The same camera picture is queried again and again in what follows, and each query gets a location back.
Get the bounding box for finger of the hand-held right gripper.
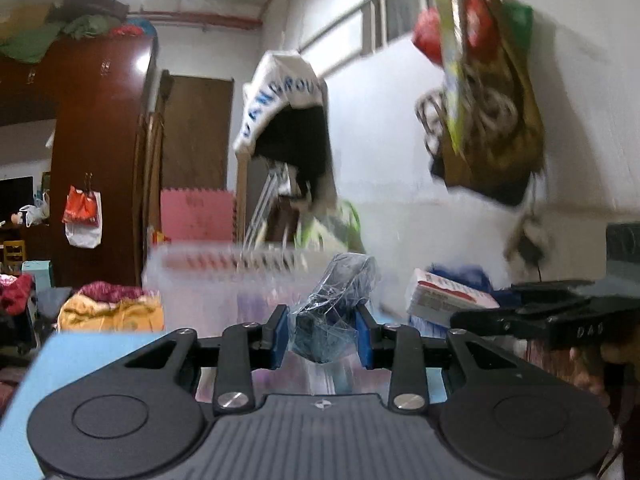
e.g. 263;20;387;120
450;307;556;347
510;280;608;311

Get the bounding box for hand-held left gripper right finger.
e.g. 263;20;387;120
354;302;521;413

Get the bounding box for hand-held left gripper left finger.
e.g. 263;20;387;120
125;305;291;416

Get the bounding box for dark item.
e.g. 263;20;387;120
290;254;378;365

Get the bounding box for white red box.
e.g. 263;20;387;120
406;268;501;318

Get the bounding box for clear plastic basket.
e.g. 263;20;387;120
142;242;396;396

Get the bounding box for blue fabric bag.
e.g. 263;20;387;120
427;262;508;293

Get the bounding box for green white shopping bag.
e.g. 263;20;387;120
295;200;366;253

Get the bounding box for metal crutches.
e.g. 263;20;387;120
242;162;296;251

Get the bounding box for brown hanging bag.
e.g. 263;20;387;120
430;0;546;206

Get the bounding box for pink foam mat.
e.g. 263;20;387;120
160;188;237;243

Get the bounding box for magenta blanket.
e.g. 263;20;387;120
75;281;146;303

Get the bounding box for yellow blanket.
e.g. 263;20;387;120
57;292;166;333

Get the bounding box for wooden door board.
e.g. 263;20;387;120
160;74;235;193

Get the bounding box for orange plastic bag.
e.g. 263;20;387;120
62;186;101;226

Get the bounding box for teal box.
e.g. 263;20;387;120
21;260;55;288

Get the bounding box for brown wooden wardrobe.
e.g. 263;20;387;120
0;35;158;288

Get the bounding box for white black hanging garment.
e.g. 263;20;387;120
233;50;338;211

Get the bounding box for green plastic bag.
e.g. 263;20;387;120
502;2;535;56

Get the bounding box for knotted white plastic bag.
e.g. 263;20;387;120
19;192;51;226

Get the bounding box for yellow wooden stool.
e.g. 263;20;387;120
2;241;26;273

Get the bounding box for red plastic bag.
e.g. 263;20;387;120
412;7;446;66

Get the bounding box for metal framed window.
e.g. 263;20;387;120
362;0;436;56

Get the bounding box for red ceiling pipe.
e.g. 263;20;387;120
127;7;263;28

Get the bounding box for brown folded blanket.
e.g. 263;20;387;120
47;0;131;23

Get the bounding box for green cloth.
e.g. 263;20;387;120
0;12;123;63

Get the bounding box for wall socket with charger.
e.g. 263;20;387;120
505;215;553;266

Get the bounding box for coiled hose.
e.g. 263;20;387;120
416;85;518;156

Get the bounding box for yellow green strap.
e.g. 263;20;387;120
430;0;473;156

